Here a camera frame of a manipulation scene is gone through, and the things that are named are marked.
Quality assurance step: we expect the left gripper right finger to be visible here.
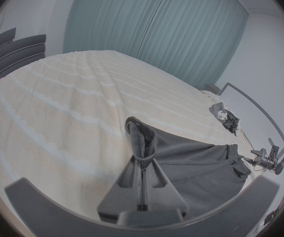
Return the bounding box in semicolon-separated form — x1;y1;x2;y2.
146;158;188;218

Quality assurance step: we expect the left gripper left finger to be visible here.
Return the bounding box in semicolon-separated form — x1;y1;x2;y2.
97;157;143;222

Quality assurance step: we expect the black T-shirt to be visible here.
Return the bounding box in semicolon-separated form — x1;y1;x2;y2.
125;116;252;215

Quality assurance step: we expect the pile of clothes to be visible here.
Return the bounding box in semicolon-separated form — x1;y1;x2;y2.
209;102;242;136

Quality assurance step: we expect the bed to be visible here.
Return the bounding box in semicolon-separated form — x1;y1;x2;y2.
0;50;284;222

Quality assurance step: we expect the white printed pillow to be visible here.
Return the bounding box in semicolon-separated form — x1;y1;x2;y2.
201;90;227;107

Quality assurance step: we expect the dark grey bedside table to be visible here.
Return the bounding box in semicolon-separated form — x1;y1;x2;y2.
196;83;221;93

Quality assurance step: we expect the blue-green curtain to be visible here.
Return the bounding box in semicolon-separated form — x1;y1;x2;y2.
137;0;250;88
63;0;171;57

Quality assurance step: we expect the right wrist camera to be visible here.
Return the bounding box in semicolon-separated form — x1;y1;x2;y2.
268;137;281;160

